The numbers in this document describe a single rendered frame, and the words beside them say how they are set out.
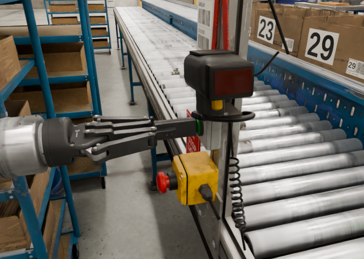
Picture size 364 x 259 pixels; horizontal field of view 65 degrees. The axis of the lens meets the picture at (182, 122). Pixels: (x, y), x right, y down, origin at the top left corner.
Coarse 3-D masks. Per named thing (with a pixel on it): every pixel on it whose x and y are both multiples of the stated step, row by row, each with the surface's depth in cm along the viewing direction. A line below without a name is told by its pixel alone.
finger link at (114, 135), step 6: (84, 132) 43; (90, 132) 43; (96, 132) 44; (102, 132) 44; (108, 132) 44; (114, 132) 45; (120, 132) 45; (126, 132) 45; (132, 132) 45; (138, 132) 45; (144, 132) 46; (114, 138) 45; (120, 138) 45; (156, 144) 47
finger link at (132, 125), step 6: (150, 120) 48; (84, 126) 46; (90, 126) 46; (96, 126) 46; (102, 126) 46; (108, 126) 46; (114, 126) 47; (120, 126) 47; (126, 126) 47; (132, 126) 47; (138, 126) 48; (144, 126) 49
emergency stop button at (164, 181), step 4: (160, 172) 53; (160, 176) 52; (164, 176) 52; (160, 180) 51; (164, 180) 51; (168, 180) 52; (160, 184) 51; (164, 184) 51; (168, 184) 52; (160, 188) 51; (164, 188) 51; (160, 192) 52; (164, 192) 52
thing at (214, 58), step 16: (192, 64) 38; (208, 64) 33; (224, 64) 33; (240, 64) 34; (192, 80) 38; (208, 80) 33; (224, 80) 33; (240, 80) 34; (208, 96) 34; (224, 96) 34; (240, 96) 35; (192, 112) 45; (208, 112) 40; (224, 112) 41
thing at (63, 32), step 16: (80, 0) 132; (80, 16) 135; (0, 32) 150; (16, 32) 150; (48, 32) 150; (64, 32) 150; (80, 32) 150; (32, 80) 142; (48, 80) 144; (64, 80) 146; (80, 80) 148; (96, 80) 194; (96, 96) 199; (64, 112) 156; (80, 112) 155; (96, 112) 157; (80, 160) 185; (80, 176) 172; (96, 176) 175
